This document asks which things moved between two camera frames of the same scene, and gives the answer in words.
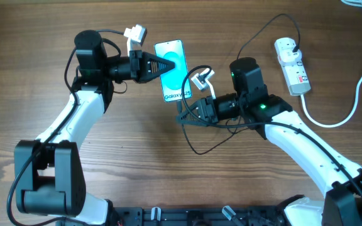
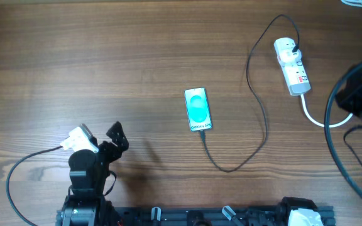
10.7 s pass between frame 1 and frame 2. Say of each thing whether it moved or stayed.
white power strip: stayed
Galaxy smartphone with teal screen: moved
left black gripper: moved
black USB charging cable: moved
